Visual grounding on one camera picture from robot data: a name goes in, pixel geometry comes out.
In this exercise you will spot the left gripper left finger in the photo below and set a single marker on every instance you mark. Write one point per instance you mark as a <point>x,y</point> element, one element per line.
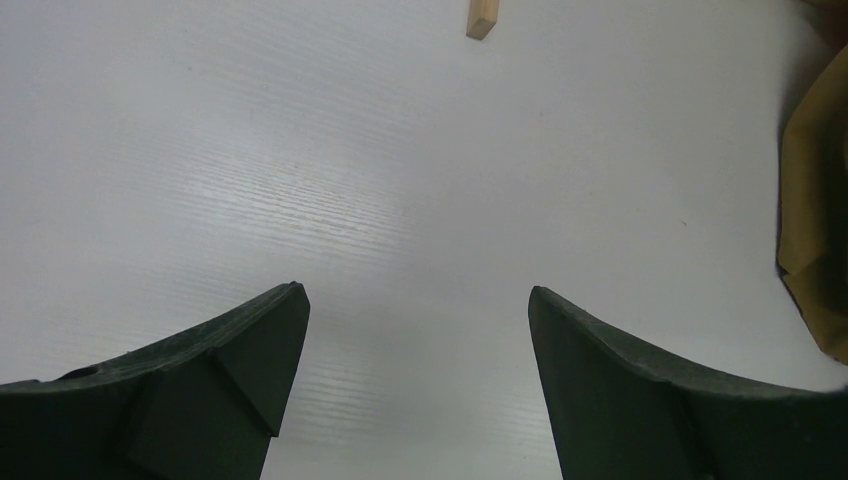
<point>204,403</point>

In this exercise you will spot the wooden clothes rack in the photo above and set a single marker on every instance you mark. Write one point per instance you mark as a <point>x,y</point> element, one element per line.
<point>482,17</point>

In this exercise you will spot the olive brown shorts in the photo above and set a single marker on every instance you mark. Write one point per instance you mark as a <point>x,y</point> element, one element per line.
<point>812,244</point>

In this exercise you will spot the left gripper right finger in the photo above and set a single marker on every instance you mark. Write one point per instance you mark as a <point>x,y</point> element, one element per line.
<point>622,408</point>

